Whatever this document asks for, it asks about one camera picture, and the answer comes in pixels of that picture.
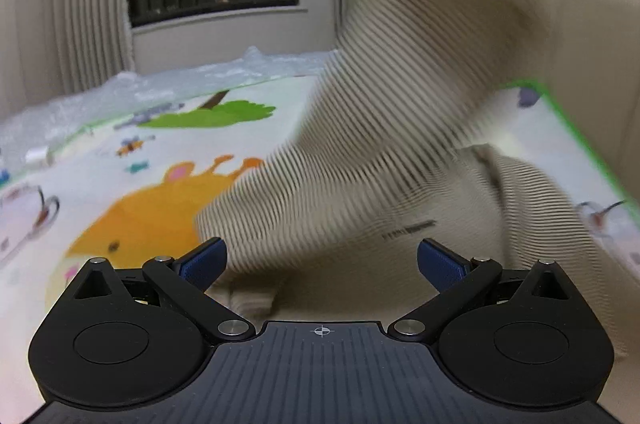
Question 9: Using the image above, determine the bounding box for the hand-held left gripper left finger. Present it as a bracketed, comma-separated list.
[72, 238, 257, 345]

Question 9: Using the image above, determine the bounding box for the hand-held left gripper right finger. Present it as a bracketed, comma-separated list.
[386, 238, 573, 345]

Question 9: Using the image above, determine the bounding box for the beige striped sweater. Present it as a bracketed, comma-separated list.
[194, 0, 631, 360]

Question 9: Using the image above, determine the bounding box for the cartoon print play mat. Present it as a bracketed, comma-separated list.
[0, 76, 640, 424]

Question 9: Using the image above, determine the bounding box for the clear bubble wrap sheet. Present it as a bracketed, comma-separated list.
[0, 46, 347, 165]

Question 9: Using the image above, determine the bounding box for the white charger block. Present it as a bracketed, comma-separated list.
[25, 145, 55, 166]

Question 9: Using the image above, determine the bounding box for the beige pleated curtain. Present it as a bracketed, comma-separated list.
[0, 0, 137, 121]

